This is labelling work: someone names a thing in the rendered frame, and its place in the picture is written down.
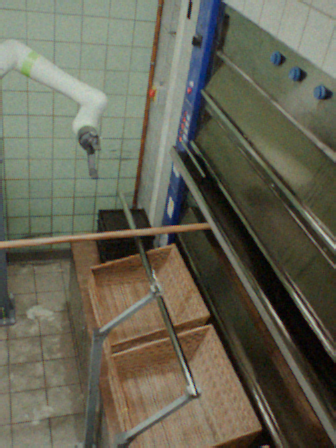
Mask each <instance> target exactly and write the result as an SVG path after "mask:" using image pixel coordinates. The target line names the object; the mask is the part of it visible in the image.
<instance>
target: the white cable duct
mask: <svg viewBox="0 0 336 448"><path fill-rule="evenodd" d="M188 1H189V0H182V4H181V11H180V17H179V24H178V31H177V37H176V44H175V50H174V57H173V63H172V70H171V75H170V82H169V88H168V95H167V102H166V108H165V115H164V121H163V128H162V134H161V141H160V147H159V154H158V160H157V167H156V174H155V180H154V187H153V193H152V200H151V206H150V213H149V222H150V224H151V227H152V224H153V218H154V212H155V206H156V199H157V193H158V187H159V181H160V174H161V168H162V162H163V156H164V149H165V143H166V137H167V130H168V124H169V118H170V112H171V105H172V99H173V93H174V87H175V80H176V74H177V69H178V63H179V56H180V50H181V44H182V38H183V31H184V25H185V19H186V12H187V6H188Z"/></svg>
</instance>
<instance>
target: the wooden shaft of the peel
mask: <svg viewBox="0 0 336 448"><path fill-rule="evenodd" d="M210 229H212V228H211V226H210V225H209V223H205V224H194V225H183V226H172V227H161V228H150V229H139V230H128V231H117V232H106V233H95V234H84V235H73V236H62V237H52V238H41V239H30V240H19V241H8V242H0V250H2V249H12V248H22V247H33V246H43V245H54V244H63V243H74V242H84V241H95V240H105V239H116V238H126V237H136V236H147V235H157V234H168V233H178V232H189V231H199V230H210Z"/></svg>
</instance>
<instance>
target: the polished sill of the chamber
mask: <svg viewBox="0 0 336 448"><path fill-rule="evenodd" d="M188 198H189V200H190V201H191V203H192V205H193V207H194V209H195V210H196V212H197V214H198V216H199V218H200V219H201V221H202V223H203V224H205V223H208V221H207V219H206V218H205V216H204V214H203V212H202V210H201V209H200V207H199V205H198V203H197V202H196V200H195V198H194V196H193V195H192V193H191V191H190V190H189V193H188ZM207 232H208V234H209V236H210V238H211V239H212V241H213V243H214V245H215V247H216V248H217V250H218V252H219V254H220V256H221V258H222V259H223V261H224V263H225V265H226V267H227V268H228V270H229V272H230V274H231V276H232V277H233V279H234V281H235V283H236V285H237V287H238V288H239V290H240V292H241V294H242V296H243V297H244V299H245V300H246V302H247V304H248V305H249V307H250V309H251V311H252V313H253V314H254V316H255V318H256V320H257V322H258V324H259V325H260V327H261V329H262V330H261V331H262V333H263V334H264V336H265V338H266V340H267V342H268V343H269V345H270V347H271V349H272V351H273V353H274V354H275V356H276V358H277V360H278V362H279V363H280V365H281V367H282V369H283V371H284V372H285V374H286V376H287V378H288V380H289V382H290V383H291V385H292V387H293V389H294V391H295V392H296V394H297V396H298V398H299V399H300V400H301V402H302V404H303V406H304V408H305V410H306V411H307V413H308V415H309V417H310V419H311V420H312V422H313V424H314V426H315V428H316V429H317V431H318V432H317V433H318V435H319V437H320V438H321V440H322V442H323V444H324V446H325V448H336V447H335V445H334V444H333V443H332V441H331V439H330V437H329V436H328V434H327V432H326V430H325V429H324V427H323V425H322V422H321V420H320V418H319V416H318V414H317V413H316V411H315V409H314V407H313V406H312V404H311V402H310V400H309V399H308V397H307V396H306V394H305V393H304V391H303V389H302V387H301V386H300V384H299V382H298V380H297V379H296V377H295V375H294V373H293V371H292V370H291V368H290V366H289V364H288V363H287V361H286V359H285V357H284V356H283V354H282V352H281V350H280V349H279V347H278V345H277V343H276V342H275V340H274V338H273V336H272V334H271V333H270V331H269V329H268V327H267V326H266V324H265V322H264V319H263V317H262V315H261V313H260V312H259V310H258V308H257V306H256V305H255V303H254V301H253V299H252V298H251V297H250V295H249V293H248V291H247V290H246V288H245V286H244V284H243V283H242V281H241V279H240V277H239V276H238V274H237V272H236V270H235V269H234V267H233V265H232V263H231V262H230V260H229V258H228V256H227V255H226V253H225V251H224V249H223V247H222V246H221V244H220V242H219V240H218V239H217V237H216V235H215V233H214V232H213V230H212V229H210V230H207Z"/></svg>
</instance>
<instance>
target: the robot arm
mask: <svg viewBox="0 0 336 448"><path fill-rule="evenodd" d="M12 69H13V70H15V71H16V72H18V73H20V74H22V75H24V76H26V77H28V78H30V80H33V81H35V82H38V83H40V84H42V85H44V86H47V87H49V88H51V89H53V90H55V91H56V92H58V93H60V94H61V93H62V94H64V95H65V96H67V97H69V98H70V99H72V100H73V101H75V102H77V103H79V105H80V110H79V112H78V114H77V115H76V117H75V120H74V123H73V127H72V129H73V131H74V133H75V134H76V136H77V137H76V139H78V143H79V145H80V146H81V147H82V148H83V149H84V150H85V151H86V153H87V158H86V159H87V163H88V171H89V176H91V179H99V177H98V174H97V171H96V170H95V161H94V158H95V150H98V151H99V150H100V151H101V147H100V144H99V139H102V137H99V135H98V133H97V132H96V128H97V125H98V122H99V120H100V118H101V116H102V114H103V112H104V111H105V109H106V107H107V103H108V101H107V97H106V95H105V94H104V93H103V92H102V91H100V90H98V89H95V88H93V87H91V86H89V85H86V84H84V83H82V82H80V81H78V80H77V79H75V78H73V77H72V76H70V75H68V74H67V73H65V72H64V71H62V70H61V69H59V68H58V67H56V66H55V65H54V64H52V63H51V62H50V61H48V60H47V59H46V58H45V57H43V56H41V55H39V54H38V53H36V52H35V51H33V50H32V49H30V48H29V47H27V46H26V45H24V44H22V43H21V42H19V41H17V40H14V39H9V40H6V41H5V42H3V43H2V44H0V81H1V79H2V78H3V77H4V76H5V74H6V73H8V72H9V71H10V70H12ZM93 154H94V156H92V155H93Z"/></svg>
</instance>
